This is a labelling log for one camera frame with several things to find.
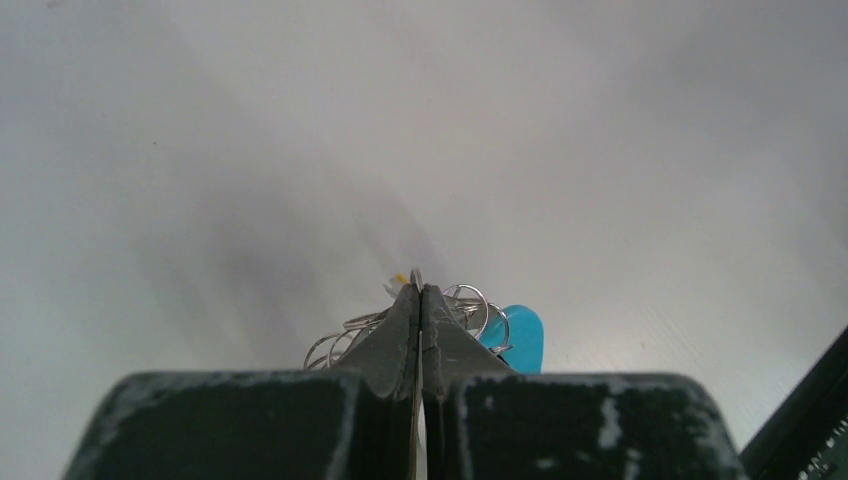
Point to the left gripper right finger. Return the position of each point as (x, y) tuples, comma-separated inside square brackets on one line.
[(486, 421)]

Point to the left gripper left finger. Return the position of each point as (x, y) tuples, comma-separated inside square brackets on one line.
[(354, 420)]

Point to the metal key organizer with rings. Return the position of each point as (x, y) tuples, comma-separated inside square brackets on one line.
[(513, 334)]

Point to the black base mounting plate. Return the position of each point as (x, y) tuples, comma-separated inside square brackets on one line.
[(806, 437)]

